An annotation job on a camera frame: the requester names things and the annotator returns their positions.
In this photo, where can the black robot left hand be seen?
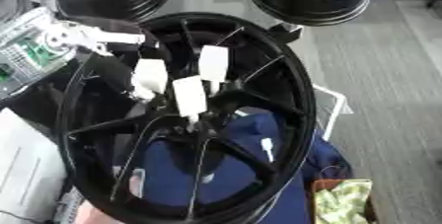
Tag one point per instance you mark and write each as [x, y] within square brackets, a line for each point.
[112, 70]

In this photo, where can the black spoked wheel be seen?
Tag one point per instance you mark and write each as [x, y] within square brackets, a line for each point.
[287, 80]

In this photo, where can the blue fabric bag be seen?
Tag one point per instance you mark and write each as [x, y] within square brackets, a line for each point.
[173, 182]

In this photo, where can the white flat panel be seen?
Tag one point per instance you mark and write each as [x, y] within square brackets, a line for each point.
[26, 172]

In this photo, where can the person's hand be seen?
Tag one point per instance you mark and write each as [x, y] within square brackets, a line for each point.
[95, 215]

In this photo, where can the brown box with green cloth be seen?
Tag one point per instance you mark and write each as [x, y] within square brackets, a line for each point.
[344, 201]

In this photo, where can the black clamp bracket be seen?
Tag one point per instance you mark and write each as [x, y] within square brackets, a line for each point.
[286, 32]

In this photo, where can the white metal frame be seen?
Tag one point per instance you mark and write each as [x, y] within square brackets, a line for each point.
[339, 103]

